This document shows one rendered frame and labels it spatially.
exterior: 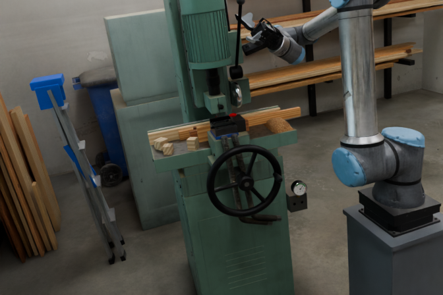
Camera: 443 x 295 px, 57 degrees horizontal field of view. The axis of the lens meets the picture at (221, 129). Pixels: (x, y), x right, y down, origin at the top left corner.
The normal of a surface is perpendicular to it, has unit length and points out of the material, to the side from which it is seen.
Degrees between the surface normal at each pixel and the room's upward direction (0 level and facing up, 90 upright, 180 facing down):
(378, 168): 84
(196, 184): 90
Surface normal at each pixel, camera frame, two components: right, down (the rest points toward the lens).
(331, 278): -0.13, -0.94
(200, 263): 0.24, 0.29
